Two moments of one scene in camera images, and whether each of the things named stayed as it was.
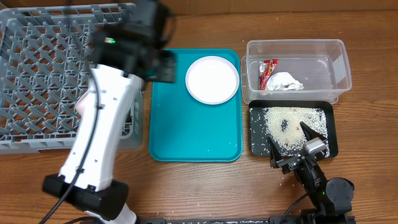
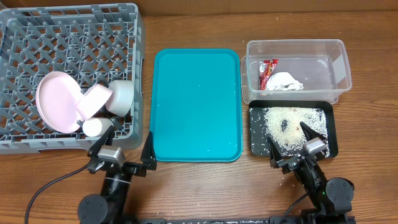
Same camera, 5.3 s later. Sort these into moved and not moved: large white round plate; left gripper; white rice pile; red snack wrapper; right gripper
Moved: left gripper; large white round plate
Not moved: white rice pile; red snack wrapper; right gripper
